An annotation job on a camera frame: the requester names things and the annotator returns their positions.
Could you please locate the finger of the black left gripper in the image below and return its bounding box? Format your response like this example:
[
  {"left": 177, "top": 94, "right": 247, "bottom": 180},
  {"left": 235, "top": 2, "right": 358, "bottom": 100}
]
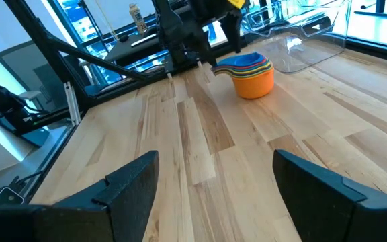
[
  {"left": 187, "top": 29, "right": 218, "bottom": 67},
  {"left": 220, "top": 9, "right": 244, "bottom": 55}
]

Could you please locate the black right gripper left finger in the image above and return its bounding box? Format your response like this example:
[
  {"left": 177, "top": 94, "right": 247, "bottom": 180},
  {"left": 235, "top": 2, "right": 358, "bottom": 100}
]
[{"left": 0, "top": 150, "right": 160, "bottom": 242}]

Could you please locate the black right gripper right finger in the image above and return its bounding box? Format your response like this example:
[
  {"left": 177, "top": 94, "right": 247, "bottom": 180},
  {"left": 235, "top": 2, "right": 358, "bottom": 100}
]
[{"left": 272, "top": 149, "right": 387, "bottom": 242}]

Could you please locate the bright blue measuring cup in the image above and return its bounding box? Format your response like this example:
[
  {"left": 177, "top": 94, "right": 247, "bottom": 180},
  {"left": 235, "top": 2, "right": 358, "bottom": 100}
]
[{"left": 218, "top": 52, "right": 270, "bottom": 70}]

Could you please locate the green measuring cup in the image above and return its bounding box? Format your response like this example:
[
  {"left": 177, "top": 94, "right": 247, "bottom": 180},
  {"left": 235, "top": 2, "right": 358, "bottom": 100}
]
[{"left": 211, "top": 69, "right": 275, "bottom": 81}]

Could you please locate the stack of colourful cups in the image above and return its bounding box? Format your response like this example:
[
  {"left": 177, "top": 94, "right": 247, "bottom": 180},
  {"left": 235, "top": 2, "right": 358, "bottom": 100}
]
[{"left": 213, "top": 69, "right": 275, "bottom": 100}]

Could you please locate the clear plastic basket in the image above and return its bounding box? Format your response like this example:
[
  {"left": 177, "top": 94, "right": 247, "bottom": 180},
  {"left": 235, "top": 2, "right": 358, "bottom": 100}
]
[{"left": 240, "top": 0, "right": 353, "bottom": 74}]

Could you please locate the beige drink bottle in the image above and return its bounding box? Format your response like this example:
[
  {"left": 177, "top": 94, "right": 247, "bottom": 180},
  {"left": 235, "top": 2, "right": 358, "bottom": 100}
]
[{"left": 128, "top": 2, "right": 148, "bottom": 35}]

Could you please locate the dark grey desk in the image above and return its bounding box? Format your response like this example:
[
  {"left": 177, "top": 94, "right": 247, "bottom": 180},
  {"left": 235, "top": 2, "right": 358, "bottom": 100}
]
[{"left": 104, "top": 23, "right": 169, "bottom": 65}]

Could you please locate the silver aluminium extrusion piece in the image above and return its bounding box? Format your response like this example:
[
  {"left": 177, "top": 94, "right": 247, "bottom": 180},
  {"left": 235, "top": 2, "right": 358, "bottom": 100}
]
[{"left": 64, "top": 81, "right": 82, "bottom": 127}]

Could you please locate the black rounded device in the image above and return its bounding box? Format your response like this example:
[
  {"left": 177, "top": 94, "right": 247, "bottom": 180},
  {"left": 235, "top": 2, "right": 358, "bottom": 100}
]
[{"left": 0, "top": 186, "right": 26, "bottom": 206}]

